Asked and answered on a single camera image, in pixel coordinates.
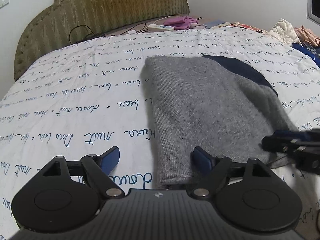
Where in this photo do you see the olive green padded headboard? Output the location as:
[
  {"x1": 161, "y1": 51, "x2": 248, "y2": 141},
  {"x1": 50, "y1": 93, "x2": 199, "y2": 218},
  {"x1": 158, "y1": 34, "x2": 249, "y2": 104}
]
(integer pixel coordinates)
[{"x1": 14, "y1": 0, "x2": 190, "y2": 80}]

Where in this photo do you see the dark window with frame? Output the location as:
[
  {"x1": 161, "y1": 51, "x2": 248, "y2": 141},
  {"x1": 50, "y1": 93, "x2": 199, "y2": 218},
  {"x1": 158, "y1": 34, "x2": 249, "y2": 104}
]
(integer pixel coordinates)
[{"x1": 307, "y1": 0, "x2": 320, "y2": 25}]

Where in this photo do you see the white power strip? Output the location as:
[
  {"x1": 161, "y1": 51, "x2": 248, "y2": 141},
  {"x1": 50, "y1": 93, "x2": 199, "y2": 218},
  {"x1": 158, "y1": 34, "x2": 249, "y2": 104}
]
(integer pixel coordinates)
[{"x1": 147, "y1": 24, "x2": 175, "y2": 32}]

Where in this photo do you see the white script-print bed quilt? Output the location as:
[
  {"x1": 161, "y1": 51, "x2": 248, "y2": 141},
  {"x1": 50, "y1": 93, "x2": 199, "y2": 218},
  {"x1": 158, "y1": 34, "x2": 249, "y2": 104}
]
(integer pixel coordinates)
[{"x1": 1, "y1": 27, "x2": 319, "y2": 239}]

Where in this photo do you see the pink folded garment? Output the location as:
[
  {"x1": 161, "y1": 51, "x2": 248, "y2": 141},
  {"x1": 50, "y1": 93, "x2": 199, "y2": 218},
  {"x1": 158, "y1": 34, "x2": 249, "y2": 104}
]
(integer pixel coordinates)
[{"x1": 294, "y1": 25, "x2": 320, "y2": 47}]

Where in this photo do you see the white charger plug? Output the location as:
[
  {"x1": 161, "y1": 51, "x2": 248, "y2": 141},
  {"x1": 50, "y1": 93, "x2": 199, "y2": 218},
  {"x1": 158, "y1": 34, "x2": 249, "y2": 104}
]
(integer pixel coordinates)
[{"x1": 127, "y1": 30, "x2": 136, "y2": 35}]

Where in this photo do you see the cream white fluffy garment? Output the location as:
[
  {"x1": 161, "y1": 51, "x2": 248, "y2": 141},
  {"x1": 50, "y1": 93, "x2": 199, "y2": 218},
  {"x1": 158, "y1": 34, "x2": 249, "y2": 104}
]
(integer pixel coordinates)
[{"x1": 266, "y1": 18, "x2": 300, "y2": 46}]

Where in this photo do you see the blue patterned garment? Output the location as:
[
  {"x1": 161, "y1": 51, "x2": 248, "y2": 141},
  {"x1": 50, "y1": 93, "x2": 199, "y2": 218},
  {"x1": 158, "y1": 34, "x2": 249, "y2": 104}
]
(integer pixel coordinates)
[{"x1": 292, "y1": 42, "x2": 320, "y2": 67}]

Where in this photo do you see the red floral patterned fabric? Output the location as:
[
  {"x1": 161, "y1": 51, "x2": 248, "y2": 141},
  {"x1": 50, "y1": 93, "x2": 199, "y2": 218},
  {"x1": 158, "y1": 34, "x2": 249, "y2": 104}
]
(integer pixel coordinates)
[{"x1": 212, "y1": 22, "x2": 267, "y2": 34}]

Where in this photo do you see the navy and grey knit sweater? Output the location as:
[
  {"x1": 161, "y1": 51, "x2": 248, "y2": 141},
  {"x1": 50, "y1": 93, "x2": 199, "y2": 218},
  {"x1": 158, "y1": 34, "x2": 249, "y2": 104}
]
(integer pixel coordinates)
[{"x1": 142, "y1": 56, "x2": 296, "y2": 186}]

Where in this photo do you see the purple crumpled cloth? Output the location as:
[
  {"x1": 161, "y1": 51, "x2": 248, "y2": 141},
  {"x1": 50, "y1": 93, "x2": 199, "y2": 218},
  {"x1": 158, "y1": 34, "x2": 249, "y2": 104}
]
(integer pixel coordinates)
[{"x1": 163, "y1": 16, "x2": 206, "y2": 30}]

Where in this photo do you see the black cable on bed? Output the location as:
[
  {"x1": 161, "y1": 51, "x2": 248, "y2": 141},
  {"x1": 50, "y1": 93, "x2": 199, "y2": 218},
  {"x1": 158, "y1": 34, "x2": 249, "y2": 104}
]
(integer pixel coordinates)
[{"x1": 68, "y1": 22, "x2": 148, "y2": 45}]

